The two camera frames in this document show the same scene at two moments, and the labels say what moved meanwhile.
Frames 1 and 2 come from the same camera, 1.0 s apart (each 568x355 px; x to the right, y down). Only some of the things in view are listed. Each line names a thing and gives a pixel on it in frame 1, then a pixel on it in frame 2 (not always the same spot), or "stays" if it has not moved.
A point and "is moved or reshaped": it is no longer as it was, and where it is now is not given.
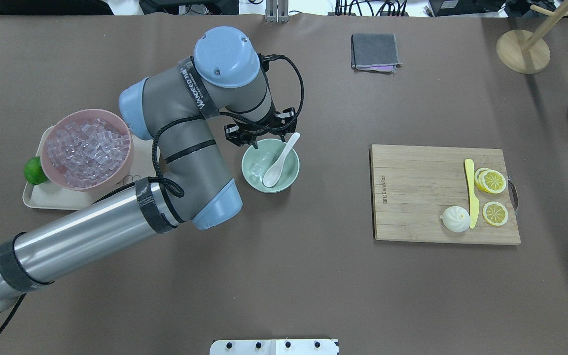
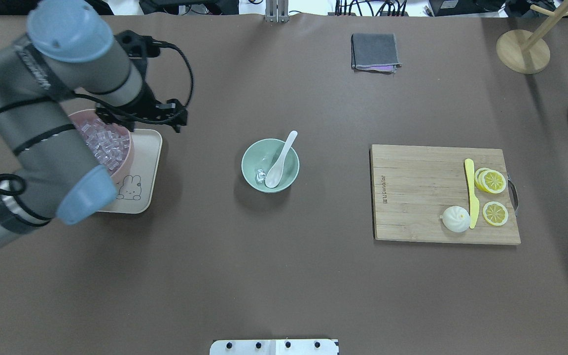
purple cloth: (389, 68) stays
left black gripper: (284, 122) → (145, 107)
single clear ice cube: (257, 169) is moved or reshaped
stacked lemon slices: (489, 180) stays
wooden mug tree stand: (530, 53) stays
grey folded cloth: (374, 50) stays
